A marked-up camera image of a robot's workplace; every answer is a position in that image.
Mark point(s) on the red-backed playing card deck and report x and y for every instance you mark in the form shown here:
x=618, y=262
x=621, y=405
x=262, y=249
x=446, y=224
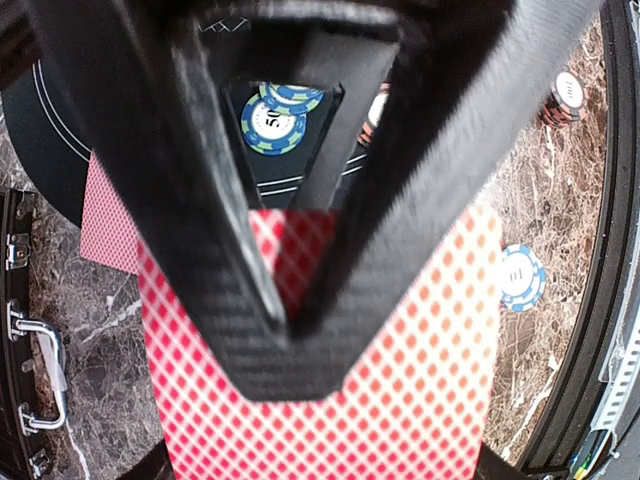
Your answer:
x=413, y=407

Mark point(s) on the round black poker mat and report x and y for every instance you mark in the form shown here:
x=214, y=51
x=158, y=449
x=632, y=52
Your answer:
x=45, y=130

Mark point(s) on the black poker chip case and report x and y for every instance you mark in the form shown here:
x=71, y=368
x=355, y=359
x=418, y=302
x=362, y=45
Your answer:
x=23, y=426

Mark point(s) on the white slotted cable duct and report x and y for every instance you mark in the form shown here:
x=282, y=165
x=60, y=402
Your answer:
x=621, y=367

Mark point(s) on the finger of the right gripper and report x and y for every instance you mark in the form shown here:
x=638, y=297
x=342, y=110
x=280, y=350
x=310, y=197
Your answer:
x=469, y=76
x=143, y=91

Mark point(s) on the dealt red-backed card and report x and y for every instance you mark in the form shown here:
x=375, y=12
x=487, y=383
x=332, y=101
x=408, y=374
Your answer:
x=108, y=234

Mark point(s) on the red chip stack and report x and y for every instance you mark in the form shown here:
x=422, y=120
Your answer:
x=566, y=103

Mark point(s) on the blue chip stack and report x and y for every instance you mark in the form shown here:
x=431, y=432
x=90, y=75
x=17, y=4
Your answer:
x=523, y=278

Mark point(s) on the white-blue chip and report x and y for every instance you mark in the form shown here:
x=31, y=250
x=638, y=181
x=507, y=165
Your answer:
x=290, y=99

